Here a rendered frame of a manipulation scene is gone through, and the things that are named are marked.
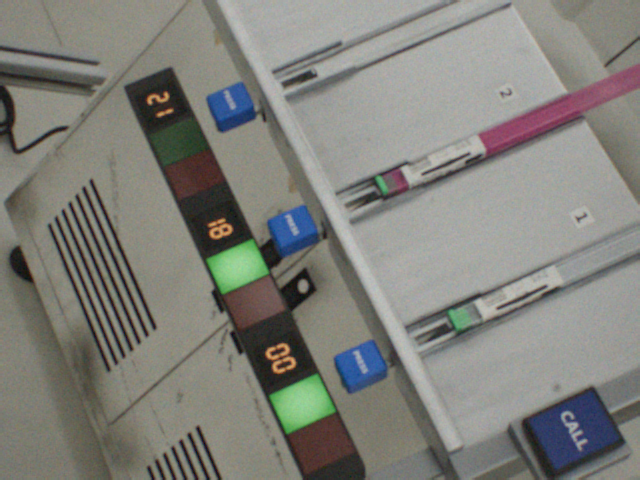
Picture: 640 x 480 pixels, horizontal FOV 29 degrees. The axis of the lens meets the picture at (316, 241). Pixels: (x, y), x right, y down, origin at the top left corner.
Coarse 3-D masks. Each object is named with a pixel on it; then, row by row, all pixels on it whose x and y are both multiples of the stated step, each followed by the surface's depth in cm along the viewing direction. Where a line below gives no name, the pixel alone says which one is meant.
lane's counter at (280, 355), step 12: (288, 336) 85; (252, 348) 85; (264, 348) 85; (276, 348) 85; (288, 348) 85; (300, 348) 85; (264, 360) 85; (276, 360) 85; (288, 360) 85; (300, 360) 85; (264, 372) 84; (276, 372) 84; (288, 372) 84; (300, 372) 84
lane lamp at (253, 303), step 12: (240, 288) 87; (252, 288) 87; (264, 288) 87; (276, 288) 87; (228, 300) 87; (240, 300) 87; (252, 300) 86; (264, 300) 86; (276, 300) 86; (240, 312) 86; (252, 312) 86; (264, 312) 86; (276, 312) 86; (240, 324) 86; (252, 324) 86
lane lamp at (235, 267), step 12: (252, 240) 88; (228, 252) 88; (240, 252) 88; (252, 252) 88; (216, 264) 88; (228, 264) 88; (240, 264) 88; (252, 264) 88; (264, 264) 88; (216, 276) 87; (228, 276) 87; (240, 276) 87; (252, 276) 87; (228, 288) 87
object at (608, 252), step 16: (608, 240) 85; (624, 240) 85; (576, 256) 84; (592, 256) 84; (608, 256) 84; (624, 256) 85; (560, 272) 84; (576, 272) 84; (592, 272) 85; (448, 320) 84; (464, 320) 83; (480, 320) 83
